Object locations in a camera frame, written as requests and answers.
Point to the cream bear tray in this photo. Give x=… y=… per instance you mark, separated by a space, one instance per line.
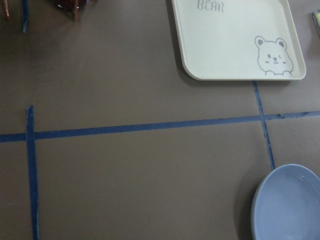
x=238 y=40

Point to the copper wire bottle rack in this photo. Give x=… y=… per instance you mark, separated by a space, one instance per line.
x=71 y=8

